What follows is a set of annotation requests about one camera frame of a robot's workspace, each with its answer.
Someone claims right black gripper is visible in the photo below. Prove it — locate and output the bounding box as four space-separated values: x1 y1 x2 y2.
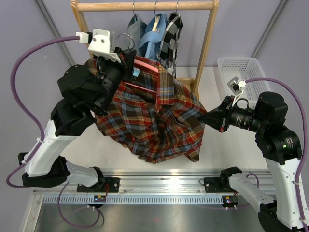
198 95 267 132

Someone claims pink hanger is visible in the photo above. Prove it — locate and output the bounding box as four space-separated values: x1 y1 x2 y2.
116 33 159 93

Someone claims red plaid shirt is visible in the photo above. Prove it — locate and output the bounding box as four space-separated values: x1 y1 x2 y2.
96 57 206 163

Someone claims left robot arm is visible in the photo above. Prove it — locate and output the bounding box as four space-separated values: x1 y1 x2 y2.
18 47 137 192

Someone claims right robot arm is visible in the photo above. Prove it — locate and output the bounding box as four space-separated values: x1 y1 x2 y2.
198 92 309 232

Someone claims grey shirt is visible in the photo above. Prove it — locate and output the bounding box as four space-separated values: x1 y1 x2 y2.
125 13 147 57

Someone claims black white checked shirt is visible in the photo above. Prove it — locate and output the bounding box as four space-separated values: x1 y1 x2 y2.
157 12 183 79

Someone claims light blue shirt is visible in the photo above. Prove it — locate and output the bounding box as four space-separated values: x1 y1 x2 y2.
138 13 167 60

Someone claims wooden hanger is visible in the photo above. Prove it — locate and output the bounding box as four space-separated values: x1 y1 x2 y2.
152 1 161 32

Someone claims white plastic basket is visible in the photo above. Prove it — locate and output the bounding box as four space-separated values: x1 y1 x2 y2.
215 57 271 109

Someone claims wooden clothes rack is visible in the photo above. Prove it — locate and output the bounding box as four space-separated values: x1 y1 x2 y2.
70 0 220 97

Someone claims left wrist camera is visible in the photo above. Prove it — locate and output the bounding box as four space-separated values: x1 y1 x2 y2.
88 29 121 63

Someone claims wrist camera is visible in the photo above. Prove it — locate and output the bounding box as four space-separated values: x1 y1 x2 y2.
88 29 121 63
227 77 247 105

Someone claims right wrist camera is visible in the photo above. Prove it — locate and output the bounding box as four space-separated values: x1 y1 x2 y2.
227 77 247 105

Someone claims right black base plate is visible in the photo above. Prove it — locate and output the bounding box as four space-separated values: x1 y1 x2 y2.
203 177 236 194

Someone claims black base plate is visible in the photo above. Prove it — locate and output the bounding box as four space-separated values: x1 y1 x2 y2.
203 177 236 194
77 177 120 193

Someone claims aluminium rail frame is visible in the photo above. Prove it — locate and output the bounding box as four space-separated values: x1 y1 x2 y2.
32 145 295 196

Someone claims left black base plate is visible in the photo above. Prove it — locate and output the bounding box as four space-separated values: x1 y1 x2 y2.
77 177 120 193

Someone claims white slotted cable duct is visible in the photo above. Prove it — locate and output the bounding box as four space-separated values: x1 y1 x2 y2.
43 195 223 205

